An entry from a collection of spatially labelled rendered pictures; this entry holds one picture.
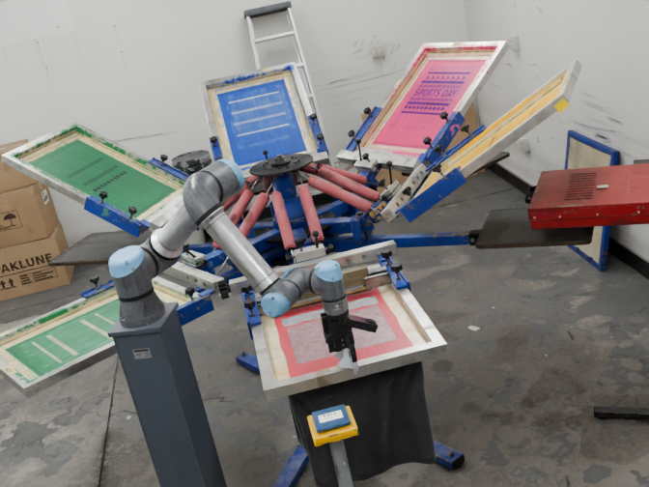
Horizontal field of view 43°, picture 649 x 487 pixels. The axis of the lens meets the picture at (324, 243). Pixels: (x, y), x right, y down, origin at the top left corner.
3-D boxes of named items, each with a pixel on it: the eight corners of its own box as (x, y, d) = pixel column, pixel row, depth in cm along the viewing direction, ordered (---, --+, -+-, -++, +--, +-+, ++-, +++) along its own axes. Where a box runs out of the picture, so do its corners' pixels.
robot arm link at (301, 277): (271, 278, 249) (302, 279, 243) (290, 263, 257) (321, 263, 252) (277, 301, 251) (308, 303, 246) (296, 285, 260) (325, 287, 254)
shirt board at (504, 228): (598, 220, 361) (597, 203, 358) (592, 259, 326) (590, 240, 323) (316, 235, 413) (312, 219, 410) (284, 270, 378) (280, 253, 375)
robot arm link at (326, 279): (320, 258, 251) (344, 258, 247) (326, 291, 255) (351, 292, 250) (307, 269, 245) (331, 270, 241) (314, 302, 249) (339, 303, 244)
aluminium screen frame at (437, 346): (448, 354, 259) (447, 343, 258) (266, 401, 254) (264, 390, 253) (389, 269, 333) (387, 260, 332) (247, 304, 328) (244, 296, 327)
